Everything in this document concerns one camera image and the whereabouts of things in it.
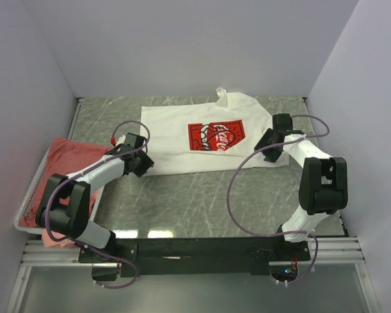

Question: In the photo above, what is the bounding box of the white t-shirt red print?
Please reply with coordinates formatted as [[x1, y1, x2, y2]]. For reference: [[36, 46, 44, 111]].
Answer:
[[141, 88, 272, 176]]

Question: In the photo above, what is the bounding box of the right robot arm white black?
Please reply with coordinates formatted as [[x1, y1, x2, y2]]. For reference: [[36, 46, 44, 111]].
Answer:
[[254, 113, 348, 260]]

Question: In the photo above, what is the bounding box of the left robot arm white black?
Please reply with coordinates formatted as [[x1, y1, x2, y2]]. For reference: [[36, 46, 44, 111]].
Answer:
[[35, 133, 154, 262]]

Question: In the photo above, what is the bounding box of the red t-shirt in tray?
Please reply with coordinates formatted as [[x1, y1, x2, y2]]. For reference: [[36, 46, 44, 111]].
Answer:
[[18, 136, 118, 250]]

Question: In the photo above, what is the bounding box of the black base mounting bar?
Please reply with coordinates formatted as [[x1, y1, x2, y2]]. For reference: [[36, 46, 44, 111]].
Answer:
[[78, 237, 311, 281]]

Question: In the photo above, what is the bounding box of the white plastic tray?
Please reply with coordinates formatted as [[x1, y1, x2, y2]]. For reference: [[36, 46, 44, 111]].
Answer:
[[12, 148, 102, 235]]

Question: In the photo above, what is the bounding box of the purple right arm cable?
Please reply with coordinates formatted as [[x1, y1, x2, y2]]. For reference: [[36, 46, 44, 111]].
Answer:
[[226, 113, 330, 288]]

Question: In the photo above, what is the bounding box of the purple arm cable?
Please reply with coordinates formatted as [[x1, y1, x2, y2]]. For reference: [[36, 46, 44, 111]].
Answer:
[[226, 113, 330, 288], [44, 120, 151, 290]]

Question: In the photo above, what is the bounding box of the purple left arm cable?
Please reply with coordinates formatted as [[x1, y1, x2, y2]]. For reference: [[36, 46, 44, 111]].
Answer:
[[44, 120, 151, 290]]

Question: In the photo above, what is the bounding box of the aluminium frame rail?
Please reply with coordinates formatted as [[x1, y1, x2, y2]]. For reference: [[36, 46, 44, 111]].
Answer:
[[7, 237, 381, 312]]

